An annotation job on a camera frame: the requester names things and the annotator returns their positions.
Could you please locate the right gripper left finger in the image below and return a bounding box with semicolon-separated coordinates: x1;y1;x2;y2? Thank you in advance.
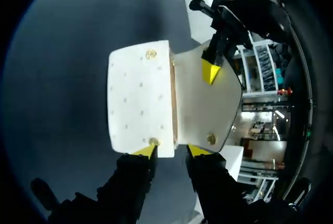
97;144;160;224

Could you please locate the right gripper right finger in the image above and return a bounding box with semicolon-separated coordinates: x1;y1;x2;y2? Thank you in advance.
185;143;245;224

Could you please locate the large white block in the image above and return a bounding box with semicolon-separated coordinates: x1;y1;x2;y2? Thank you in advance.
185;0;218;45
220;144;245;181

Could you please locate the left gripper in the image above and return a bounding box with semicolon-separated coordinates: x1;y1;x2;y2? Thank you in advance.
189;0;292;86

